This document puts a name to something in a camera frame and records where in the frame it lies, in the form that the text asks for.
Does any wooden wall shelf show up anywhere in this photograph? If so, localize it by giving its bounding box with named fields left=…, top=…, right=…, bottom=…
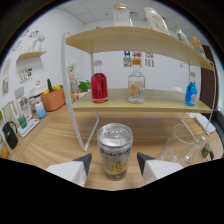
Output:
left=15, top=49, right=48, bottom=63

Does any glass jar with limes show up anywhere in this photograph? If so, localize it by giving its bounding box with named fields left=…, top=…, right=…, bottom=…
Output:
left=199, top=141, right=216, bottom=160

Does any two-tier wooden shelf rack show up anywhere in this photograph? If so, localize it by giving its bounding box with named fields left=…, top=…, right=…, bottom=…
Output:
left=60, top=25, right=216, bottom=153

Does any red white wall poster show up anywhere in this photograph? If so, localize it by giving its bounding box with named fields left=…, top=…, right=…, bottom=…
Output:
left=132, top=51, right=143, bottom=61

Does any small teal cup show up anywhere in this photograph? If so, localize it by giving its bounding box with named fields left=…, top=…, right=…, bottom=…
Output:
left=17, top=114, right=28, bottom=129

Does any blue yellow wall poster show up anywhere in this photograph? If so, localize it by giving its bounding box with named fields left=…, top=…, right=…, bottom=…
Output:
left=123, top=50, right=133, bottom=68

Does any black kettle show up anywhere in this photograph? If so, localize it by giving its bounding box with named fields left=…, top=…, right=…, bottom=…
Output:
left=1, top=121, right=19, bottom=150

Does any glass jar with wooden lid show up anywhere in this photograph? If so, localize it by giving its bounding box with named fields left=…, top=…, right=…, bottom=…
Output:
left=112, top=3, right=133, bottom=28

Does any clear drinking glass with ice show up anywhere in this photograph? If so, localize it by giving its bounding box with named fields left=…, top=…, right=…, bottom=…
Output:
left=156, top=123, right=198, bottom=166

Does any red liquid glass bottle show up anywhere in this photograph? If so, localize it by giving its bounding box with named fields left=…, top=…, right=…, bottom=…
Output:
left=90, top=59, right=109, bottom=104

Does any blue liquid glass bottle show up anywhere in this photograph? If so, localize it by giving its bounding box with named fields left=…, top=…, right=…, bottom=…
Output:
left=184, top=72, right=198, bottom=108

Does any orange storage basket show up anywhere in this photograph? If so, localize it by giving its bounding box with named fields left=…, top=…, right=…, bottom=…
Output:
left=40, top=87, right=66, bottom=112

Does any clear bottle with orange cap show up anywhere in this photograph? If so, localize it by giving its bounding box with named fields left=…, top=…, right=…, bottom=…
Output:
left=127, top=58, right=146, bottom=104

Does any green potted plant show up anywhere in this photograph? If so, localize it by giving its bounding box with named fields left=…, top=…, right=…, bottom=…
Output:
left=77, top=79, right=92, bottom=93

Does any light blue small container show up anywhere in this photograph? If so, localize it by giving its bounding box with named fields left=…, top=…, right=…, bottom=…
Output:
left=34, top=101, right=48, bottom=120

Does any white cloth bag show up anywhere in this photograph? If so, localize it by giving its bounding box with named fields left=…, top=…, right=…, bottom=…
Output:
left=194, top=113, right=218, bottom=135

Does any white colourful wall poster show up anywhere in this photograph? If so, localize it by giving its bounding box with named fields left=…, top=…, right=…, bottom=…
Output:
left=144, top=52, right=155, bottom=68

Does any black silver soda water can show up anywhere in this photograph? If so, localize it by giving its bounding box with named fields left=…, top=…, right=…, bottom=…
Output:
left=96, top=122, right=134, bottom=182

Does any white kitchen scale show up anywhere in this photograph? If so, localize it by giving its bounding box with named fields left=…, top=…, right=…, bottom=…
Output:
left=16, top=118, right=40, bottom=138

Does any white green shelf ornament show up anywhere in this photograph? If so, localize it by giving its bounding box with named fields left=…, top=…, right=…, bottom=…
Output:
left=32, top=34, right=46, bottom=52

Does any black chair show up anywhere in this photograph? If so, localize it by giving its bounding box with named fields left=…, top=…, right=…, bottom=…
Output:
left=213, top=109, right=224, bottom=148

